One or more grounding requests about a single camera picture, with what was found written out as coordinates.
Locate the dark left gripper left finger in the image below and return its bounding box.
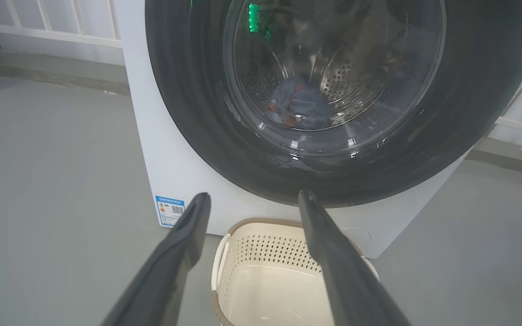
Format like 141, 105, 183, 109
100, 192, 212, 326

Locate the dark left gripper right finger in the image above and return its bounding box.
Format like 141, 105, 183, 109
298, 189, 411, 326

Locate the blue bear-print garment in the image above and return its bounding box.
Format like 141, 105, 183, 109
267, 76, 335, 130

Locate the dark round washer door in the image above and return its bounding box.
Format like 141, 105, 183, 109
144, 0, 522, 209

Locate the cream perforated laundry basket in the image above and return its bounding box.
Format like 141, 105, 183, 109
211, 218, 380, 326

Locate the white front-load washing machine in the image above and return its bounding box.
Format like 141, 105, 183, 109
115, 0, 475, 260

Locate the round white filter cover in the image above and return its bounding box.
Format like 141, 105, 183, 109
340, 227, 372, 248

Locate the blue energy label sticker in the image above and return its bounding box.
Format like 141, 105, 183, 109
155, 195, 186, 227

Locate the white metal railing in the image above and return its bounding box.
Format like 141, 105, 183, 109
489, 14, 522, 157
0, 0, 124, 50

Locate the perforated steel drum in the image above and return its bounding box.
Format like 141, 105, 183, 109
237, 0, 407, 133

